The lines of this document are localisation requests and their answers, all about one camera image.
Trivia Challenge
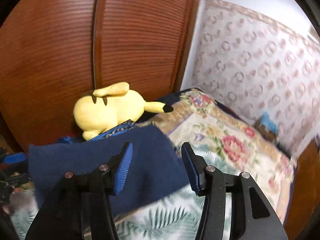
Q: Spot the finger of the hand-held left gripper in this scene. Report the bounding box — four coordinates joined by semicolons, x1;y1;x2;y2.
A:
0;153;27;167

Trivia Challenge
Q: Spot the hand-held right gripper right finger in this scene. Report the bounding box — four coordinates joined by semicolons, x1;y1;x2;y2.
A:
181;142;288;240

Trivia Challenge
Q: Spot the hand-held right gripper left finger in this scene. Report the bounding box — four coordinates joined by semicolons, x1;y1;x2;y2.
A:
25;142;133;240

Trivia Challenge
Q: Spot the navy blue t-shirt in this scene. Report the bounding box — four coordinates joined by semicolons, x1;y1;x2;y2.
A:
27;125;190;214

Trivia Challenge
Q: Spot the floral leaf bed blanket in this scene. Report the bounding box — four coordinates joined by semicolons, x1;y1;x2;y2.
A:
10;87;298;240

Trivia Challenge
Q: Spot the yellow plush toy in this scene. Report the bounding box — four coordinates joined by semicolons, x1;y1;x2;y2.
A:
73;82;174;141

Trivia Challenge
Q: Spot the blue object on box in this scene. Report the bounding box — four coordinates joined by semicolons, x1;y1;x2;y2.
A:
254;112;279;143

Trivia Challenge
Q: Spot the wooden louvred wardrobe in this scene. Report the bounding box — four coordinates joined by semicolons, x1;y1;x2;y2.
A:
0;0;202;153

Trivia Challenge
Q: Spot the wooden cabinet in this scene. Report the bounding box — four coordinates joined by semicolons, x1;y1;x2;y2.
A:
284;135;320;233

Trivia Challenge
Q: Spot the circle patterned curtain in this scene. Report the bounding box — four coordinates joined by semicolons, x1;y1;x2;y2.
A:
191;0;320;158

